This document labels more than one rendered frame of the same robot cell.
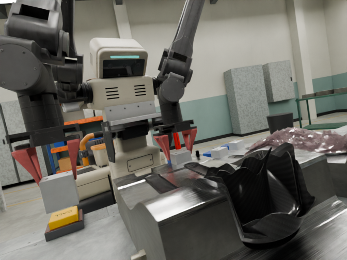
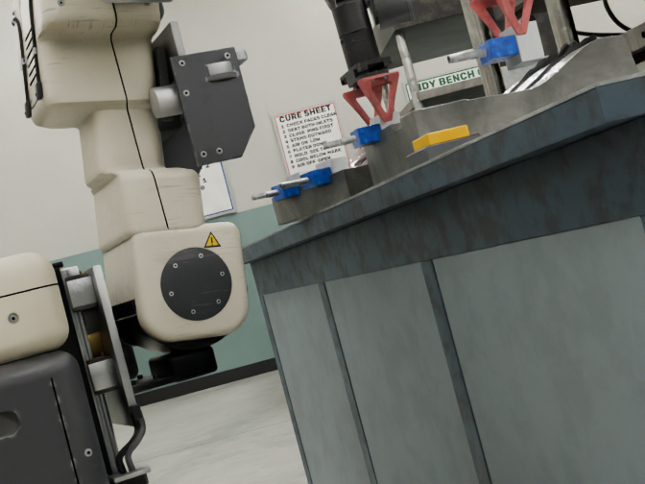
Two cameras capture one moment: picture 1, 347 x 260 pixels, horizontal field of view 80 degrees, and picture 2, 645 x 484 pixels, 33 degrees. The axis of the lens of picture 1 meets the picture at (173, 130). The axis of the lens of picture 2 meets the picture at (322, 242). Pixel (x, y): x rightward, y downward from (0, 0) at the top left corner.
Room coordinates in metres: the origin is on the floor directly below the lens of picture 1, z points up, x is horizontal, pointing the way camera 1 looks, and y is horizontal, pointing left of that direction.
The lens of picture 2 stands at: (0.47, 1.80, 0.70)
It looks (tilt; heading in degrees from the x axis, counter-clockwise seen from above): 1 degrees up; 278
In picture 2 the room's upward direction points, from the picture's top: 15 degrees counter-clockwise
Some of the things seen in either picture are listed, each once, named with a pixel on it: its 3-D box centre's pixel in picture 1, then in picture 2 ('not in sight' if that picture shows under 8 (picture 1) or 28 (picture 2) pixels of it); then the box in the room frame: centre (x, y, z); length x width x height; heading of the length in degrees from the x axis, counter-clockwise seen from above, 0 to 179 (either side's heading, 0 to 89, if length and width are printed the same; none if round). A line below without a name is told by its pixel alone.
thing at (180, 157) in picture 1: (174, 159); (361, 137); (0.63, 0.01, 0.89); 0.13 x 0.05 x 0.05; 24
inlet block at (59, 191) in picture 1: (62, 183); (490, 51); (0.40, 0.23, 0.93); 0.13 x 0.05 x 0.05; 23
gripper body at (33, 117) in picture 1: (43, 117); not in sight; (0.36, 0.21, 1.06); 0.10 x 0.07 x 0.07; 114
